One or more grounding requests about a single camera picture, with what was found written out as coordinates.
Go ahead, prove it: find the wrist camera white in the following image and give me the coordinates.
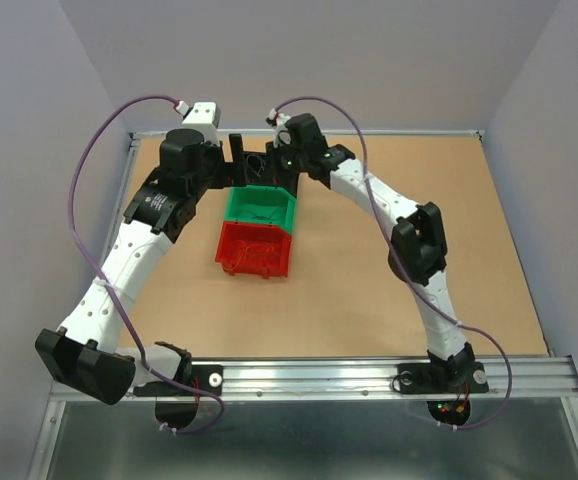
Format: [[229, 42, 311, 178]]
[[266, 108, 291, 147], [173, 100, 221, 146]]

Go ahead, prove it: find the red plastic bin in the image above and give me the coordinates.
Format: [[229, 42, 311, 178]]
[[215, 221, 292, 279]]

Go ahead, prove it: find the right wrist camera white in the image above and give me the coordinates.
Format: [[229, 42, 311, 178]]
[[266, 108, 291, 147]]

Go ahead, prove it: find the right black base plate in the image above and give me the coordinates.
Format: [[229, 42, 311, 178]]
[[391, 362, 489, 395]]

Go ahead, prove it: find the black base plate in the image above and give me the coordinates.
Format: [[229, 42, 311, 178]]
[[391, 362, 489, 395], [132, 363, 224, 397]]

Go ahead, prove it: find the purple cable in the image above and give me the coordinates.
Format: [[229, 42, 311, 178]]
[[67, 94, 225, 435], [271, 95, 514, 432]]

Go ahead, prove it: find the green plastic bin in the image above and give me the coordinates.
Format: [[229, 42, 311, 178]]
[[224, 185, 297, 235]]

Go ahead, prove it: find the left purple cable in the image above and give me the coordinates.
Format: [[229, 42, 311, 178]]
[[67, 94, 225, 435]]

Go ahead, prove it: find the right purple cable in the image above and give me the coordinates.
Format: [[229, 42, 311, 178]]
[[271, 95, 514, 432]]

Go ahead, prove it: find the aluminium frame rail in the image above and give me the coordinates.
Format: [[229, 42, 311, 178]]
[[123, 355, 578, 402]]

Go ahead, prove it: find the orange cable in red bin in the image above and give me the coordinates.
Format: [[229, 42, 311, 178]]
[[223, 238, 280, 274]]

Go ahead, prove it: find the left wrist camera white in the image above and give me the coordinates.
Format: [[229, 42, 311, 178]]
[[173, 100, 221, 146]]

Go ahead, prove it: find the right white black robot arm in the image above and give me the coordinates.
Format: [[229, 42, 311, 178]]
[[267, 109, 475, 390]]

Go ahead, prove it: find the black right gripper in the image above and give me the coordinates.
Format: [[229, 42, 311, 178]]
[[260, 137, 308, 185]]

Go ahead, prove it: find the black plastic bin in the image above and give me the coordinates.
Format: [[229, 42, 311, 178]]
[[244, 151, 299, 197]]

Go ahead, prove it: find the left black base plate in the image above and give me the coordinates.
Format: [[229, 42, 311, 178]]
[[132, 363, 224, 397]]

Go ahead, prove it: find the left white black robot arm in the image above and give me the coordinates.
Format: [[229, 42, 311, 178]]
[[35, 127, 234, 405]]

